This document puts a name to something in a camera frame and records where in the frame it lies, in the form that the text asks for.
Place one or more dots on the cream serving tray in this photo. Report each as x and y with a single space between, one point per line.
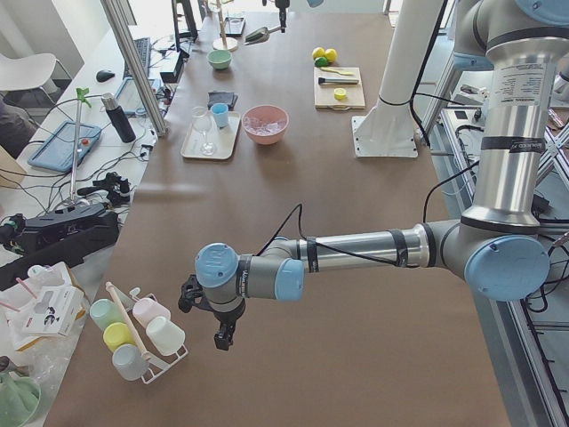
222 139

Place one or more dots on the clear wine glass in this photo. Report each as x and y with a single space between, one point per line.
202 123

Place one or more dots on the pile of clear ice cubes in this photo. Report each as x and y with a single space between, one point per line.
264 127

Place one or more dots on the wooden cup tree stand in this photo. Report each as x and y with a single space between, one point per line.
223 42

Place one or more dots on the mint cup on rack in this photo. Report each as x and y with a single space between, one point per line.
104 312

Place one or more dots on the mint green bowl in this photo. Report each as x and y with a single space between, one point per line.
219 59

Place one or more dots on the grey folded cloth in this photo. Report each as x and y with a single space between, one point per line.
228 98

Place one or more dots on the black keyboard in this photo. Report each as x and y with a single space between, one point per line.
143 50

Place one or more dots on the steel muddler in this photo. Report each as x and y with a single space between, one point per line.
337 81

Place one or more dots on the black tray with glasses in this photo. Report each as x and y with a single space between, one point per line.
234 26

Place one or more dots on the pink cup on rack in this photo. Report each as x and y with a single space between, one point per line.
146 309

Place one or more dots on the pink bowl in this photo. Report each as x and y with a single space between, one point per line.
269 112

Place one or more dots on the white cup on rack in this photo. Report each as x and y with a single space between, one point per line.
166 336

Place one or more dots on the yellow plastic knife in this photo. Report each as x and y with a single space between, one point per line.
337 71

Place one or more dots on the blue teach pendant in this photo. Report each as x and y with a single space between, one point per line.
128 97
56 153

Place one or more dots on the white chair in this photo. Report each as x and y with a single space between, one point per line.
28 73

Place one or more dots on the white pillar with base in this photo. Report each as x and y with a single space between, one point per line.
388 128

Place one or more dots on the bamboo cutting board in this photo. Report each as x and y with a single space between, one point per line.
323 94

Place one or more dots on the light blue cup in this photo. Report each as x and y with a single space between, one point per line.
220 112

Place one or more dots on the white wire cup rack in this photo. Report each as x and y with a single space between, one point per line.
158 364

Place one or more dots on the black water bottle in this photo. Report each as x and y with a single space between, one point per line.
118 118

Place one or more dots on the black computer mouse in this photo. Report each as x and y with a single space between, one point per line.
104 75

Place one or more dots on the grey cup on rack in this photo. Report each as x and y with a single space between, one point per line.
129 363

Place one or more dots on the yellow lemon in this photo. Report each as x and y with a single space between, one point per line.
331 55
318 52

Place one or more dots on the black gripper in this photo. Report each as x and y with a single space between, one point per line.
228 318
282 4

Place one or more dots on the black monitor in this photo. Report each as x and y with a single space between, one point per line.
185 31

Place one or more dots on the yellow cup on rack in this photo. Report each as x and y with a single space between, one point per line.
116 335

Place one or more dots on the green lime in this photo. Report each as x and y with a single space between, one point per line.
320 62

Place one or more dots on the aluminium frame post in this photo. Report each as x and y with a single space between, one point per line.
118 23

